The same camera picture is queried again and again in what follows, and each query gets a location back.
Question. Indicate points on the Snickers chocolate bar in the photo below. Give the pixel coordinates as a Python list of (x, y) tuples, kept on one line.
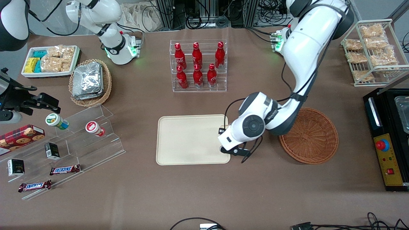
[(35, 186), (65, 169)]

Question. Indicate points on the clear bag of crackers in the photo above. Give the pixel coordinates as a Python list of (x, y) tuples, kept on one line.
[(51, 65), (55, 51), (68, 53), (65, 67)]

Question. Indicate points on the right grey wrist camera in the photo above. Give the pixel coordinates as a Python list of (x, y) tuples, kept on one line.
[(9, 117)]

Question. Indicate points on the beige plastic tray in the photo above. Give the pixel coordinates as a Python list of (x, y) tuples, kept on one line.
[(188, 140)]

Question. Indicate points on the red tartan cookie box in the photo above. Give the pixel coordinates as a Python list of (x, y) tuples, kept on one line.
[(19, 137)]

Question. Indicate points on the red emergency stop button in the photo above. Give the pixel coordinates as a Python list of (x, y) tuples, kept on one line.
[(381, 145)]

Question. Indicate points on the aluminium frame post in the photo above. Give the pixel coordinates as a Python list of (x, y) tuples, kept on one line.
[(166, 12), (250, 12)]

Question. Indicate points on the black yellow control box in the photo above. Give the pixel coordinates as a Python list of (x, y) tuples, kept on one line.
[(391, 159)]

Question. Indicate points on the bagged fried snack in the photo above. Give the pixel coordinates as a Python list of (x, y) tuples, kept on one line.
[(372, 31), (376, 43), (356, 57), (383, 59), (353, 44), (362, 75)]

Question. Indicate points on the light wicker basket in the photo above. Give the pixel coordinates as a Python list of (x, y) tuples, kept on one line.
[(107, 83)]

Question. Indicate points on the teal snack pack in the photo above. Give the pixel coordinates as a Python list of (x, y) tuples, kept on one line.
[(38, 67), (40, 54)]

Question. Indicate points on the clear acrylic step display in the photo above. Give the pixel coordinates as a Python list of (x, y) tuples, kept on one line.
[(80, 150)]

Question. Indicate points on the green lid yogurt cup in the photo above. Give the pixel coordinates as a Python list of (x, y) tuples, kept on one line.
[(53, 120)]

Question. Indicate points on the white rectangular snack tray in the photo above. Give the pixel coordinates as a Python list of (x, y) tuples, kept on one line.
[(48, 74)]

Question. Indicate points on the red cola bottle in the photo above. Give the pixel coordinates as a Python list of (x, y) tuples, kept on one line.
[(182, 80), (198, 78), (212, 76), (180, 57), (197, 56), (219, 56)]

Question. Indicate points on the silver foil pack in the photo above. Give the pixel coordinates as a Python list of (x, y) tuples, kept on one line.
[(87, 78), (92, 96)]

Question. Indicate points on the brown wicker basket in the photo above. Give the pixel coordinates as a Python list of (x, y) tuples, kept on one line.
[(313, 140)]

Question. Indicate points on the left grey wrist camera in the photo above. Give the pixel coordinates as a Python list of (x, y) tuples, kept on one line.
[(222, 149)]

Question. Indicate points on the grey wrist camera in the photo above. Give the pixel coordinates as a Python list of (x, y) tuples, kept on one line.
[(9, 117), (222, 149)]

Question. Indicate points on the white plug adapter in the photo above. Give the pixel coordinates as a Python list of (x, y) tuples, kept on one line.
[(207, 226)]

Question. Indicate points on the red lid yogurt cup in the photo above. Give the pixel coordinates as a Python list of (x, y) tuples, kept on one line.
[(92, 126)]

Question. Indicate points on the red rocker switch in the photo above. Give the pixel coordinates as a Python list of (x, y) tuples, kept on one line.
[(390, 171)]

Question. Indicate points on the clear acrylic bottle rack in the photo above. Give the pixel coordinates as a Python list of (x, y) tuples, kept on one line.
[(199, 90)]

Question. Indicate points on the yellow snack pack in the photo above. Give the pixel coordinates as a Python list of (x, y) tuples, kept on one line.
[(31, 65)]

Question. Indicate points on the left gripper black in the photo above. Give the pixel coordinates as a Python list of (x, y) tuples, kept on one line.
[(221, 130)]

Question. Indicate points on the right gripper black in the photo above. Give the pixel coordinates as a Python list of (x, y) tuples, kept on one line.
[(16, 97)]

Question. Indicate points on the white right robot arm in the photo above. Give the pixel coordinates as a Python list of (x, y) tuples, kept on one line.
[(96, 12)]

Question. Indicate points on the small black carton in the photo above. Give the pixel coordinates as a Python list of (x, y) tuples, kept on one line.
[(52, 150), (16, 167)]

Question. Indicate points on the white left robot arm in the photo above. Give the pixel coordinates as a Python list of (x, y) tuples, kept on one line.
[(303, 48)]

